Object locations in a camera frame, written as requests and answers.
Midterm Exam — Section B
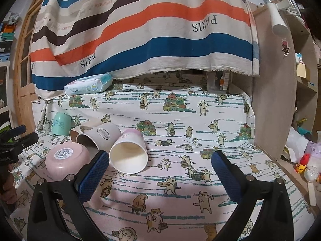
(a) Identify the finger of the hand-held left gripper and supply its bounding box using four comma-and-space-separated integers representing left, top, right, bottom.
5, 132, 39, 154
0, 125, 27, 141

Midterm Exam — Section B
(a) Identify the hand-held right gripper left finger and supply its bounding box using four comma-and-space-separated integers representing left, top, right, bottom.
27, 150, 110, 241

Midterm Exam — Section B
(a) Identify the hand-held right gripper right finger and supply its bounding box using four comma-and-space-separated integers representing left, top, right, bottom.
211, 150, 294, 241

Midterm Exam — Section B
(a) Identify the white paper cup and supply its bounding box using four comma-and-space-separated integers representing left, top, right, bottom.
109, 128, 149, 174

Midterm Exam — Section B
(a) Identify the pink plastic cup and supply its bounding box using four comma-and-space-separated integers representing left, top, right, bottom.
45, 143, 103, 210

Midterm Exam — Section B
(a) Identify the beige cup with oval label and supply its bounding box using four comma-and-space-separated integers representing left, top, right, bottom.
75, 123, 122, 156

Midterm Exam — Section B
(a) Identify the mint green cup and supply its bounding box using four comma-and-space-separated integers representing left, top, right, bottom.
51, 112, 72, 136

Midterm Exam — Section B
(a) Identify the person's left hand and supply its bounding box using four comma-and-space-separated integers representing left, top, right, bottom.
0, 164, 18, 206

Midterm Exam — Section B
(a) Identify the cat printed blanket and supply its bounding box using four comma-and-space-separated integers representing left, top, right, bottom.
10, 70, 314, 241

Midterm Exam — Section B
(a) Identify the yellow red toy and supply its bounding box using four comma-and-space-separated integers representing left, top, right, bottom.
295, 154, 311, 173

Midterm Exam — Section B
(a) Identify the white plastic bag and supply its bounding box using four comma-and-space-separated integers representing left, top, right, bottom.
284, 127, 310, 162

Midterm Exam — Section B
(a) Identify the wet wipes pack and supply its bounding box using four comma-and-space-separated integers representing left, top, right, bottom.
63, 73, 113, 96

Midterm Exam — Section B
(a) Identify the white egg toy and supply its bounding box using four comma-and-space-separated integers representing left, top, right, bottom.
304, 166, 320, 181

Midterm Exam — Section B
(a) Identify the clear plastic container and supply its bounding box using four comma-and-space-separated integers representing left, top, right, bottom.
207, 71, 231, 92

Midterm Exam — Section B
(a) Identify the wooden shelf unit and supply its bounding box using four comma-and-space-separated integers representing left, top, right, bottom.
251, 2, 321, 161

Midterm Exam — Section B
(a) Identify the stack of storage boxes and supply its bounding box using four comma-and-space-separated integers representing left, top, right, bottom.
0, 22, 15, 61

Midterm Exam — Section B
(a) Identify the cardboard box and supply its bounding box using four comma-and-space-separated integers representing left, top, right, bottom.
296, 63, 311, 81

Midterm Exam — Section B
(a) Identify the cartoon sticker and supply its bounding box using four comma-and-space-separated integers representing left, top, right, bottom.
281, 39, 291, 56

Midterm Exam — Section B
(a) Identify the striped cloth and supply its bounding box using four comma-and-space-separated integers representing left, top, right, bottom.
29, 0, 260, 99

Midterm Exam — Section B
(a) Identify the beige cup with handle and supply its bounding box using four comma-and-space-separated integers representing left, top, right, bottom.
69, 120, 102, 143

